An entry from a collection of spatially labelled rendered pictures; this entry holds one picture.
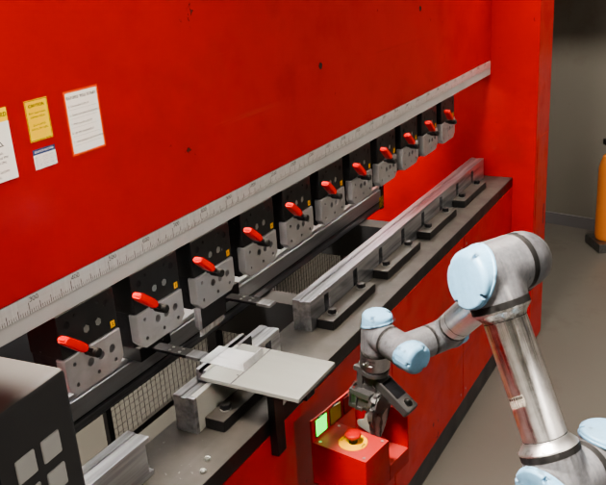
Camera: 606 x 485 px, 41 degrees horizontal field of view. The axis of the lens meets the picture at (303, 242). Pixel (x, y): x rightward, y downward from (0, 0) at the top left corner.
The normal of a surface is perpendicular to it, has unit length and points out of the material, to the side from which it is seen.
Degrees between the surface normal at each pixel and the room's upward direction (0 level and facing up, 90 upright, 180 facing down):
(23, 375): 0
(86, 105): 90
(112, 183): 90
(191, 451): 0
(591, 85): 90
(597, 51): 90
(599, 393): 0
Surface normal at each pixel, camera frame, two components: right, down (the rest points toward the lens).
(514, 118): -0.48, 0.33
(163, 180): 0.88, 0.11
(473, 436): -0.07, -0.94
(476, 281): -0.87, 0.11
